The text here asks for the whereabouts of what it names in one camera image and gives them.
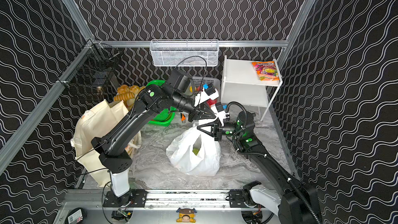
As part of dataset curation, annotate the white plastic grocery bag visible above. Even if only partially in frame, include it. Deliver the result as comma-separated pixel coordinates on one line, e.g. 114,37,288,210
166,127,221,176

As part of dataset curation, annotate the white two-tier shelf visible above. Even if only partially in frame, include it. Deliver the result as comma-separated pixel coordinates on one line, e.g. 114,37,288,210
220,56,283,121

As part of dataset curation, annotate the orange candy bag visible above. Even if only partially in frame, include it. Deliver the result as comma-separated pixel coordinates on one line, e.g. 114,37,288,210
251,61,280,82

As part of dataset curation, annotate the cartoon figure sticker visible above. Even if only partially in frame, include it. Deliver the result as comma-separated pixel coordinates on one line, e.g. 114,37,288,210
176,208,197,223

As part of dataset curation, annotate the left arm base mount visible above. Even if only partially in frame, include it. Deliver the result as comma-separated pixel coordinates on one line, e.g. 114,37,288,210
103,189,148,207

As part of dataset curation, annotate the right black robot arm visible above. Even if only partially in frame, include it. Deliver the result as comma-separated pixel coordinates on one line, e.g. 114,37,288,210
197,102,322,224

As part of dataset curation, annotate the white wire wall basket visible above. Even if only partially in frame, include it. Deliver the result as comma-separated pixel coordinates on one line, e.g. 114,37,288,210
150,39,219,67

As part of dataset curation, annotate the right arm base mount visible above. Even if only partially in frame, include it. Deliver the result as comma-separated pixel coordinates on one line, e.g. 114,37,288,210
225,180,278,208

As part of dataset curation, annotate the green plastic basket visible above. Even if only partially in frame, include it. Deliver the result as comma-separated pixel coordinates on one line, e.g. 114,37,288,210
145,79,176,127

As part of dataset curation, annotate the green cabbage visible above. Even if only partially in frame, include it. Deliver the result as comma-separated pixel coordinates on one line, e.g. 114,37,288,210
192,143,202,156

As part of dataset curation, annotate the black wire wall basket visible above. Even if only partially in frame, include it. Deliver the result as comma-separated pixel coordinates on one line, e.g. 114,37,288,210
61,43,122,103

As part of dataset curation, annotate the cream canvas tote bag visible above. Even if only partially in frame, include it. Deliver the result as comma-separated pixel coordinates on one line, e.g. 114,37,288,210
70,100,128,187

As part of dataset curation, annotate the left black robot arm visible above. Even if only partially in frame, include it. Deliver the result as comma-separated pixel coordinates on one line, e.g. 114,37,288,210
91,69,219,198

